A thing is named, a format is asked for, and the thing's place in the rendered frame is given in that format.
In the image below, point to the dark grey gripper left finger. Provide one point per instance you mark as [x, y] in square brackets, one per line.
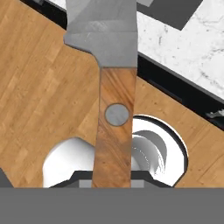
[83, 176]

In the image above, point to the dark grey flat panel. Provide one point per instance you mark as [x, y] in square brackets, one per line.
[175, 11]

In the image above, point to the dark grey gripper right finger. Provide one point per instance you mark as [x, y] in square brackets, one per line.
[140, 176]

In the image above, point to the white round thing, black rim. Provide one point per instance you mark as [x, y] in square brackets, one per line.
[62, 163]

